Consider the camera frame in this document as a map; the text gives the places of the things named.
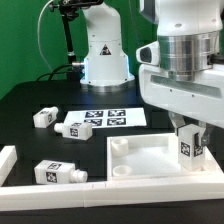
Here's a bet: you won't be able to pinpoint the black cables on table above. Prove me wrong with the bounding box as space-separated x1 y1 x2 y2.
35 63 74 82

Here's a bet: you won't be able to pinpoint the white sheet with tags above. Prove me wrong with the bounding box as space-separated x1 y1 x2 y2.
64 108 146 128

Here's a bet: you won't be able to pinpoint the white U-shaped fence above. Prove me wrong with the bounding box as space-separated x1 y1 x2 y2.
0 134 224 213

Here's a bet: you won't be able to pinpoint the black camera stand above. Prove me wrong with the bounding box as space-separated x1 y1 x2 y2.
48 0 104 81

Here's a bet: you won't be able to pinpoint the white square table top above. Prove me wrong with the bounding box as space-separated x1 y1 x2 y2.
107 133 223 181

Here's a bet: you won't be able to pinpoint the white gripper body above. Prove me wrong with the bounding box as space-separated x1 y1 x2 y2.
136 42 224 128

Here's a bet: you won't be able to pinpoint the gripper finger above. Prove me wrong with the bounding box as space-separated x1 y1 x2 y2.
168 111 185 134
199 121 214 147

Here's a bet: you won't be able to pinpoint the grey cable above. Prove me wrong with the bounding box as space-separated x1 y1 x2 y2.
35 0 54 73

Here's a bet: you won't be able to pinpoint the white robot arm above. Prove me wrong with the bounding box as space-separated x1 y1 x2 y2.
136 0 224 146

